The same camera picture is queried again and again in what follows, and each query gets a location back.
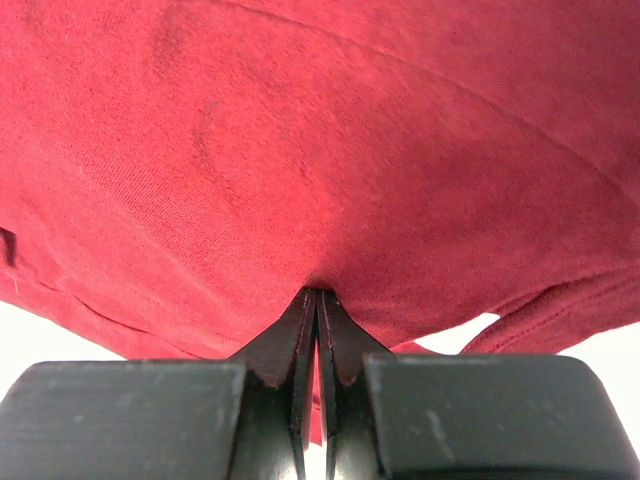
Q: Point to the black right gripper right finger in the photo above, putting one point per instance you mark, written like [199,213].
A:
[488,416]

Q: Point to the dark maroon t shirt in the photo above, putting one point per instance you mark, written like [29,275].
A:
[173,172]

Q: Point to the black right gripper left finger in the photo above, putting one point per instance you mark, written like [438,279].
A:
[245,417]

